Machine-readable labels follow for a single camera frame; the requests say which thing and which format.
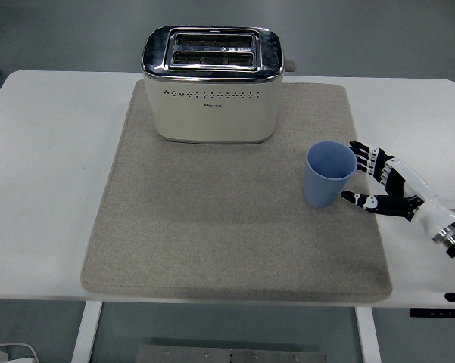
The blue ribbed plastic cup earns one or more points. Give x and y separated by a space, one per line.
321 189

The white table leg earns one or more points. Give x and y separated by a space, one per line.
368 336
86 332

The beige felt table mat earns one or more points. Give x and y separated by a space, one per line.
231 234

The cream and chrome toaster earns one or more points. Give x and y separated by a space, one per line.
212 117

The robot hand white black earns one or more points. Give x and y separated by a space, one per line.
433 213

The black table control panel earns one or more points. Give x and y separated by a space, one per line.
439 313

